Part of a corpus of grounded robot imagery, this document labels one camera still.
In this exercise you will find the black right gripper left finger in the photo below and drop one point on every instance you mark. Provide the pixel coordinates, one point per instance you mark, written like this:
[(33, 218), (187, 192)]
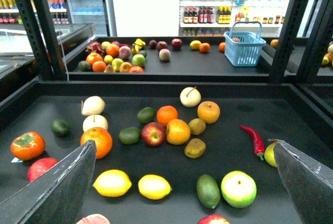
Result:
[(58, 195)]

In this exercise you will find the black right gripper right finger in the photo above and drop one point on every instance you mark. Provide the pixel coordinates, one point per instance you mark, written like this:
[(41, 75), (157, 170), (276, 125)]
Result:
[(307, 181)]

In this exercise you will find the yellow lemon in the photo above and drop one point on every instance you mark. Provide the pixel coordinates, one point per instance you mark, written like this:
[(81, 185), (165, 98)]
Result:
[(195, 45), (112, 183), (154, 187)]

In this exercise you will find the black near shelf tray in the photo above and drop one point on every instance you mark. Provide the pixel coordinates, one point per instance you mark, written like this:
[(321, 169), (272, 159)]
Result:
[(274, 111)]

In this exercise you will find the red apple left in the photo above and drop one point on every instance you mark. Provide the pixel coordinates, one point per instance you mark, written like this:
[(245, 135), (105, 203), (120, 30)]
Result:
[(39, 167)]

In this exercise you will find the pink peach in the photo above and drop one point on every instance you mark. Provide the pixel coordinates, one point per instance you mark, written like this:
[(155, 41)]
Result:
[(94, 219)]

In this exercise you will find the yellow green pear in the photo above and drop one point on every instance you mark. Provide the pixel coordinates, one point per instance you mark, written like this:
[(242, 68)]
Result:
[(269, 153)]

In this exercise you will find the orange persimmon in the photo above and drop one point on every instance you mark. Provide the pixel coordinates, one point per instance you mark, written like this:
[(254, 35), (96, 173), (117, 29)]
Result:
[(28, 146)]

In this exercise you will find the red chili pepper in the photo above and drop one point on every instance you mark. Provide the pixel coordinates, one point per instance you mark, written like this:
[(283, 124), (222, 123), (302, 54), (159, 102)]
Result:
[(257, 141)]

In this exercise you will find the dark green lime left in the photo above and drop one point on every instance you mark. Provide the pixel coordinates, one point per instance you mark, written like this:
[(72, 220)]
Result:
[(60, 127)]

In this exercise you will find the green apple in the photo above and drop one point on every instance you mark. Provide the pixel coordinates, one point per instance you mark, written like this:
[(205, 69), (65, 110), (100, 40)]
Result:
[(139, 60), (238, 189)]

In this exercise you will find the large orange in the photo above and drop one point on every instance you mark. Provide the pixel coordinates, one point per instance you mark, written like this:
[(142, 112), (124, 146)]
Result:
[(103, 140)]

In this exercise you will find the white pear lower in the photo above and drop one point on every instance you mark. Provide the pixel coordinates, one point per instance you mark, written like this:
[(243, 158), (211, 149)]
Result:
[(95, 121)]

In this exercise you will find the green lime middle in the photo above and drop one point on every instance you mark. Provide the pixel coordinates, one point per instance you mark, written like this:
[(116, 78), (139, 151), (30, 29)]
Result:
[(130, 135)]

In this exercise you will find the white pear upper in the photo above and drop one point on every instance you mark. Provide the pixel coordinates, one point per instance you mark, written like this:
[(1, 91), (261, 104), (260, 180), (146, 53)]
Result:
[(92, 105)]

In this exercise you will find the green avocado front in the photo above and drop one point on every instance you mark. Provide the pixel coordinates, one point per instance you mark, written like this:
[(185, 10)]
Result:
[(208, 191)]

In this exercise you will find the red yellow apple front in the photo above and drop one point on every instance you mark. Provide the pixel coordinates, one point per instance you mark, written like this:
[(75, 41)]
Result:
[(213, 219)]

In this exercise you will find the red apple centre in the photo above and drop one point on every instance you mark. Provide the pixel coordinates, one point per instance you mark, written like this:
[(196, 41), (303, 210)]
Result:
[(154, 134)]

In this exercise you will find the brown kiwi lower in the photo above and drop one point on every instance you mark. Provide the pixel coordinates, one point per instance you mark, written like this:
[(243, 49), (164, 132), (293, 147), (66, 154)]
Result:
[(195, 148)]

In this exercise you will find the brown kiwi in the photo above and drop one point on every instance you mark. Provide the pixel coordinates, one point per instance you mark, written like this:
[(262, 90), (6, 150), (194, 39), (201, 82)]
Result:
[(195, 148), (197, 126)]

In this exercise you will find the green lime upper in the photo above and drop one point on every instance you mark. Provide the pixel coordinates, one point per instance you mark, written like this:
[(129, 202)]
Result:
[(146, 115)]

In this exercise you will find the golden orange apple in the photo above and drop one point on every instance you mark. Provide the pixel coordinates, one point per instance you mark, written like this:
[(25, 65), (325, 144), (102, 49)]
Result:
[(209, 112)]

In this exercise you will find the brown kiwi upper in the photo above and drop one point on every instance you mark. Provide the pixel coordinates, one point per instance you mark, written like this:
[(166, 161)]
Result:
[(197, 126)]

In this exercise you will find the far avocado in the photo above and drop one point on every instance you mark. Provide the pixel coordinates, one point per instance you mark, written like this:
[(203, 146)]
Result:
[(84, 66)]

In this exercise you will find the small orange tangerine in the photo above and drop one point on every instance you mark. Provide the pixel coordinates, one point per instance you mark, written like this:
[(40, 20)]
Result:
[(165, 114)]

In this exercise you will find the yellow orange fruit centre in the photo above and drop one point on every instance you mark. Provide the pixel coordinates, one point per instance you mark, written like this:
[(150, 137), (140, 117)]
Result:
[(178, 132)]

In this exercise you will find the white round pear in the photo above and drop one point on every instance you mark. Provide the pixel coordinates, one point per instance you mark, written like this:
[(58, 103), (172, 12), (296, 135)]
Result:
[(190, 97)]

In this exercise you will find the blue plastic basket far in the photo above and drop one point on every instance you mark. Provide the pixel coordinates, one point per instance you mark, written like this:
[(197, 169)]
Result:
[(243, 48)]

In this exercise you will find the far dragon fruit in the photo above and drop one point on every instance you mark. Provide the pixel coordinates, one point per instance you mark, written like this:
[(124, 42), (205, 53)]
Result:
[(94, 46)]

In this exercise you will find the far green apple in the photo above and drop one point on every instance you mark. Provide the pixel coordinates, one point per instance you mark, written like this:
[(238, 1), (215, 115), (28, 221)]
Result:
[(139, 60)]

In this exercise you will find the far orange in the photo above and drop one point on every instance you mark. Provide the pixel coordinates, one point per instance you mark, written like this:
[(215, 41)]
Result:
[(204, 48)]

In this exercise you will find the far bananas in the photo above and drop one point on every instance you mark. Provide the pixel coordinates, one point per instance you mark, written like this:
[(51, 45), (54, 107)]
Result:
[(137, 46)]

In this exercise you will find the far peach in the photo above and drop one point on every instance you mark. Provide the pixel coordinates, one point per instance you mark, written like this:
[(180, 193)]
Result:
[(165, 55)]

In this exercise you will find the far dark red apple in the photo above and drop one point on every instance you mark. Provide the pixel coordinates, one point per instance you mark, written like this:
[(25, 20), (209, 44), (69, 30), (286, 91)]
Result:
[(161, 45)]

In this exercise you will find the glass door fridge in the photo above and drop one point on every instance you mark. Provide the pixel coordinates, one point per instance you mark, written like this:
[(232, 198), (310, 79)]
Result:
[(98, 12)]

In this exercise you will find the black shelf post right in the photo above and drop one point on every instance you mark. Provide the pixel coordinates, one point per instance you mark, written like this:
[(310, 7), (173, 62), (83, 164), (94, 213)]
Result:
[(293, 17)]

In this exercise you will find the black shelf post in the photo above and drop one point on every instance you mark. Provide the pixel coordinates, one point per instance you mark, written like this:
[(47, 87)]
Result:
[(39, 26), (293, 17)]

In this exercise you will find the black shelf post left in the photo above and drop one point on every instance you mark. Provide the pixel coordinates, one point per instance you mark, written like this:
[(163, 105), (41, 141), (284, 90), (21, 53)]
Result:
[(39, 26)]

